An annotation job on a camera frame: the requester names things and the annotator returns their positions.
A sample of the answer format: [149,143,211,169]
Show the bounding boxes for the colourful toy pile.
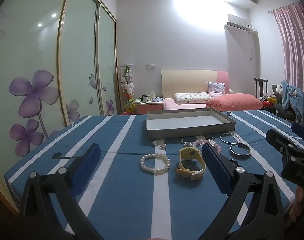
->
[262,95,278,108]

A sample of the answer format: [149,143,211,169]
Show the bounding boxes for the pink bed mattress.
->
[163,97,210,111]

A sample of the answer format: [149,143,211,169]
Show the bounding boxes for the curtain rod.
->
[268,2,303,14]

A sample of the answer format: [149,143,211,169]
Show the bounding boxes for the blue white striped sheet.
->
[3,109,304,240]

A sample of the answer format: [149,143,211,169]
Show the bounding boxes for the silver cuff bangle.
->
[230,144,251,158]

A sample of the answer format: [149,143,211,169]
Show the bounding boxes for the small lavender pillow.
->
[206,81,226,97]

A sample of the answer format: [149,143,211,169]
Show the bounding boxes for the pink bead bracelet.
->
[183,139,223,155]

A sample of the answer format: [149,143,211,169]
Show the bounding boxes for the beige bed headboard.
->
[161,69,229,99]

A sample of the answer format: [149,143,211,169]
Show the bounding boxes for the person's right hand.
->
[289,187,304,222]

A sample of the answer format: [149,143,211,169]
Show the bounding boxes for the pink pillow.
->
[206,93,264,112]

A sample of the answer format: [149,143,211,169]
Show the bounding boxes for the stuffed toy tower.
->
[120,64,136,113]

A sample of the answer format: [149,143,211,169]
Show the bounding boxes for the pink nightstand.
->
[137,97,164,116]

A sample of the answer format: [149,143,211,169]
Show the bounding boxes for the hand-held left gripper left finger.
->
[18,143,105,240]

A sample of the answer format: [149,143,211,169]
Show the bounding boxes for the white pearl bracelet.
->
[139,153,171,173]

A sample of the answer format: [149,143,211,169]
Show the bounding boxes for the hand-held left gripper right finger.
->
[201,143,285,240]

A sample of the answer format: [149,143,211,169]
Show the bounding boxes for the white air conditioner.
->
[223,14,252,33]

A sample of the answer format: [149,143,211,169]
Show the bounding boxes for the pink curtain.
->
[274,4,304,130]

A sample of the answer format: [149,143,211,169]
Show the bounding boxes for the grey cardboard tray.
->
[146,108,236,140]

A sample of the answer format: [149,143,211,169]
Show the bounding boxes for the dark wooden chair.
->
[254,78,269,99]

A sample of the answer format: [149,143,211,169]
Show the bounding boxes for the flower print sliding wardrobe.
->
[0,0,118,217]

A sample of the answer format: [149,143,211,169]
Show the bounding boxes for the white pipe cover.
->
[249,30,259,61]

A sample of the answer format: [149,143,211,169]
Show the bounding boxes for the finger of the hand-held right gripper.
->
[265,129,304,161]
[292,122,304,147]

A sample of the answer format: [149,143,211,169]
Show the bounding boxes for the blue plush garment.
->
[280,80,304,127]

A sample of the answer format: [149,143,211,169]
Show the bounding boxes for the thin silver hoop bangle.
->
[220,133,240,145]

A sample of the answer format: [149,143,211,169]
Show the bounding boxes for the yellow wrist watch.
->
[175,146,207,181]

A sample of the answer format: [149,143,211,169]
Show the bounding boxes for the white patterned pillow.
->
[173,92,211,105]

